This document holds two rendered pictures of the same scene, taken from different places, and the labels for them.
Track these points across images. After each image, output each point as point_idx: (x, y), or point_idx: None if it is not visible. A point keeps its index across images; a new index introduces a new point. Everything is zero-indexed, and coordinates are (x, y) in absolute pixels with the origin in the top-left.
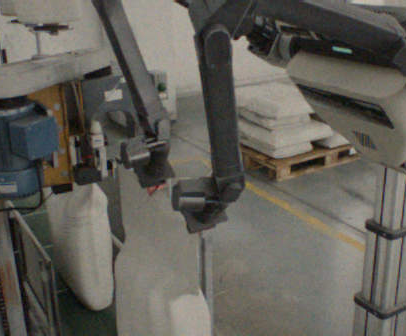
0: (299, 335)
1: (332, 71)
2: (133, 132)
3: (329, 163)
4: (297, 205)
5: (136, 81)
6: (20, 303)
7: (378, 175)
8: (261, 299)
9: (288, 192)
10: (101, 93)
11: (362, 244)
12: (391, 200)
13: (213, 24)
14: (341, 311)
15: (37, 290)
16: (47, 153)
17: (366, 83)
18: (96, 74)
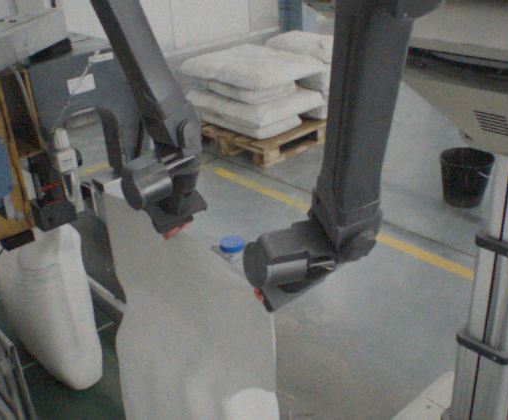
0: (340, 366)
1: (457, 19)
2: (116, 139)
3: (322, 138)
4: (296, 195)
5: (140, 60)
6: None
7: (498, 170)
8: (282, 324)
9: (282, 179)
10: (62, 83)
11: (385, 235)
12: None
13: None
14: (383, 326)
15: None
16: None
17: None
18: (49, 53)
